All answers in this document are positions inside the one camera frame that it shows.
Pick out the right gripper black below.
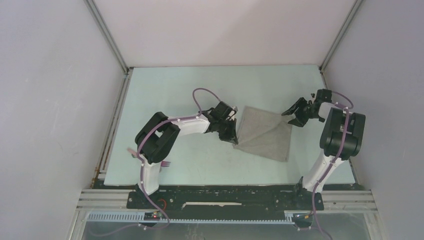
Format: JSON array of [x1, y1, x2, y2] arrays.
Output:
[[282, 96, 321, 128]]

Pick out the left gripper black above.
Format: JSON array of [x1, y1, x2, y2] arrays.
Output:
[[216, 117, 238, 145]]

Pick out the grey cloth napkin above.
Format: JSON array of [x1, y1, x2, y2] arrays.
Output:
[[233, 106, 293, 163]]

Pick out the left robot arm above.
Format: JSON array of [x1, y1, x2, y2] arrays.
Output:
[[128, 101, 238, 208]]

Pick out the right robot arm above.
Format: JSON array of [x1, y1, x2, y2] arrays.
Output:
[[282, 89, 366, 209]]

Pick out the purple metallic fork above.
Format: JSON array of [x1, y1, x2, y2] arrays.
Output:
[[159, 160, 171, 172]]

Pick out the pink handled spoon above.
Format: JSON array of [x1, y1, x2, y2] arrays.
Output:
[[126, 148, 139, 159]]

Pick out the right aluminium frame post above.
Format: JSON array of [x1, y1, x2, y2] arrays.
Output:
[[319, 0, 365, 74]]

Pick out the aluminium frame post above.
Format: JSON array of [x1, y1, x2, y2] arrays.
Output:
[[83, 0, 130, 74], [319, 0, 365, 74]]

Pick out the left aluminium frame post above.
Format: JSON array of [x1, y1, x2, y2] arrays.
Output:
[[83, 0, 130, 74]]

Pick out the white cable duct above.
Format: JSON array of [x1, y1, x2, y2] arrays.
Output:
[[86, 211, 301, 225]]

